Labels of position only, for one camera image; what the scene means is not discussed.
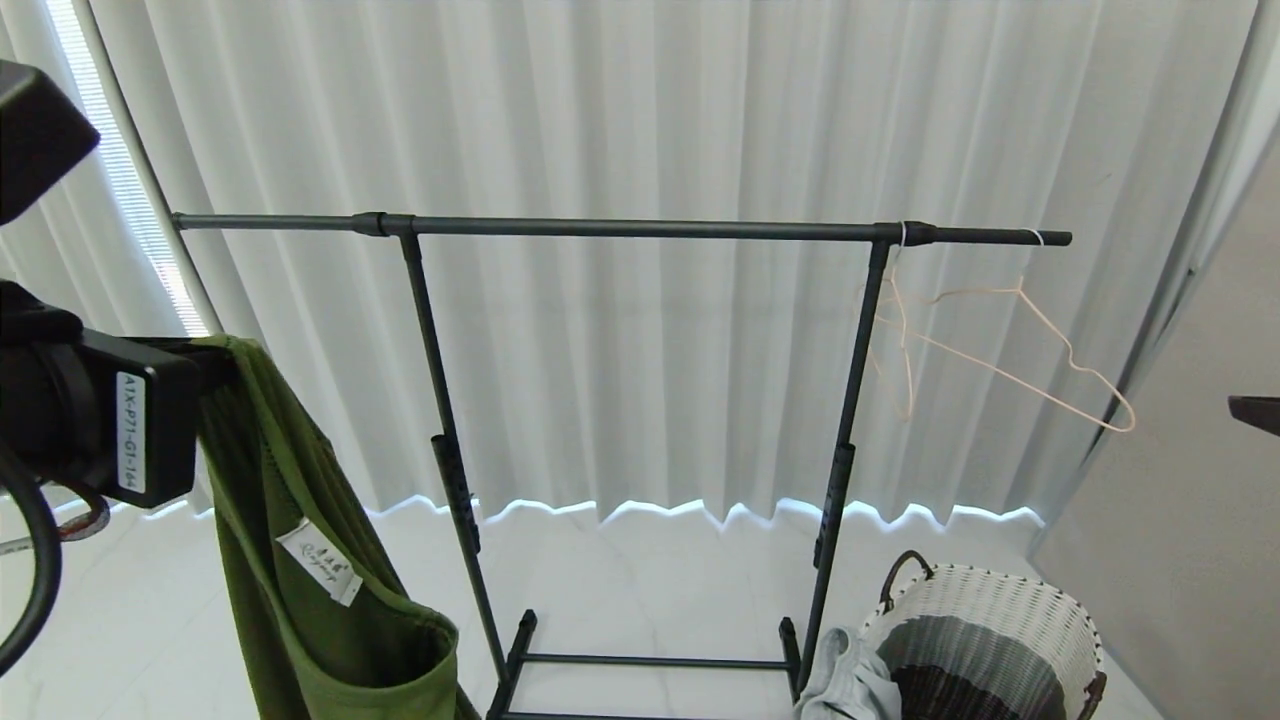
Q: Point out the pink clothes hanger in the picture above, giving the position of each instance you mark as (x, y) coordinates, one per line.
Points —
(905, 350)
(1000, 371)

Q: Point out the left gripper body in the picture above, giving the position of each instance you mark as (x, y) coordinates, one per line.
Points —
(120, 420)

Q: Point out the black clothes rack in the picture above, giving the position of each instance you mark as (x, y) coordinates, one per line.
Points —
(640, 229)

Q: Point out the green garment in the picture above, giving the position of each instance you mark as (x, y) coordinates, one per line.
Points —
(300, 620)

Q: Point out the pale grey shorts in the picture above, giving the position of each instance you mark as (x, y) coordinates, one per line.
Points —
(845, 680)

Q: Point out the white laundry basket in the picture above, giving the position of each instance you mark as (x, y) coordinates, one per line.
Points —
(1000, 600)

